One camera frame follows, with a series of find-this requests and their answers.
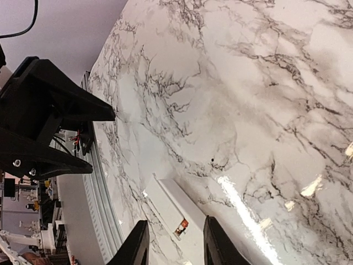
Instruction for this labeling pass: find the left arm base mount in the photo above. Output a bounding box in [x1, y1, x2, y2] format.
[50, 120, 94, 157]

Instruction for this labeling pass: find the front aluminium rail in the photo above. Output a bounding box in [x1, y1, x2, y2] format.
[79, 70, 125, 263]

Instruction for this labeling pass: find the white remote control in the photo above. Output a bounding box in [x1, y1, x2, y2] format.
[145, 177, 206, 264]

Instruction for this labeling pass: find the orange battery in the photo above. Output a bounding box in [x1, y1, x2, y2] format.
[175, 219, 189, 237]

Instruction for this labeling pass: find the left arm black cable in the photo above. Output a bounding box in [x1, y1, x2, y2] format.
[0, 0, 39, 39]

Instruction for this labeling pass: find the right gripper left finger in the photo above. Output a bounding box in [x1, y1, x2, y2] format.
[107, 220, 149, 265]

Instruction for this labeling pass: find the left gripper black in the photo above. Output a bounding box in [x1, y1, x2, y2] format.
[1, 56, 115, 179]

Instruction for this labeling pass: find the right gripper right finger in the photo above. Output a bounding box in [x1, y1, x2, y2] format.
[203, 215, 250, 265]

